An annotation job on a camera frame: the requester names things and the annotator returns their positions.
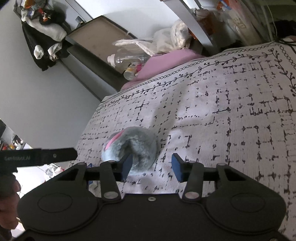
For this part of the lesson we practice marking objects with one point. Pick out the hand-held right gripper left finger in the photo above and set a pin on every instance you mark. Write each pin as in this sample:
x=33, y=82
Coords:
x=127, y=168

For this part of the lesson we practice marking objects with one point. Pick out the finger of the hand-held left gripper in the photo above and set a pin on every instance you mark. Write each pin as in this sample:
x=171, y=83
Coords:
x=59, y=155

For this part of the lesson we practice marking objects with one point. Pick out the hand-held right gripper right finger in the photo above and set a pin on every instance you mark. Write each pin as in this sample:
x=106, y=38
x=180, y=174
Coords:
x=177, y=168

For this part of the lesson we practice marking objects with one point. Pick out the grey plush toy pink ears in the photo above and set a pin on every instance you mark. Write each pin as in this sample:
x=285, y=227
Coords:
x=138, y=143

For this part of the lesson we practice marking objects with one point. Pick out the person's left hand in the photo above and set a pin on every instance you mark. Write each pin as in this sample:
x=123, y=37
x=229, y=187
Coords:
x=8, y=208

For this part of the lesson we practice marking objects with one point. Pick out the yellow paper cup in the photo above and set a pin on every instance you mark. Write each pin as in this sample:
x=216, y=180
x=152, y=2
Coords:
x=130, y=71

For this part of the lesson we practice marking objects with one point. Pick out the pink pillow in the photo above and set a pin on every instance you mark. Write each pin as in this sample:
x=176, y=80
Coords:
x=166, y=62

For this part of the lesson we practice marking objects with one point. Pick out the clear plastic bottle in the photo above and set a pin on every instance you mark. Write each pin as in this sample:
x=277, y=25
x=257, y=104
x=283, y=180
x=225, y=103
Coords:
x=124, y=59

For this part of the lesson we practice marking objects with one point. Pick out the dark framed boards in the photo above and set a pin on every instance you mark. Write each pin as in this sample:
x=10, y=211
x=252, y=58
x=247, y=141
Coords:
x=97, y=41

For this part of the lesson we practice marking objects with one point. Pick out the hanging clothes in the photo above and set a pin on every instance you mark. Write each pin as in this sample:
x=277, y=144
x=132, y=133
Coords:
x=44, y=30

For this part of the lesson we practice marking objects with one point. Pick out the pile of clear plastic bags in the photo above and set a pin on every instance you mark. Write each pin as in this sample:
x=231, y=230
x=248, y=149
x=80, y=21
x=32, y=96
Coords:
x=161, y=39

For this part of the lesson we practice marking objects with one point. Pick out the white desk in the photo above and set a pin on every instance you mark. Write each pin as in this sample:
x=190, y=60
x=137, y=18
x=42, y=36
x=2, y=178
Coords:
x=196, y=30

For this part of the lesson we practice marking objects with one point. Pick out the orange white shopping bags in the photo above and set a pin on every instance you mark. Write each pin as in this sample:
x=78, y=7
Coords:
x=231, y=16

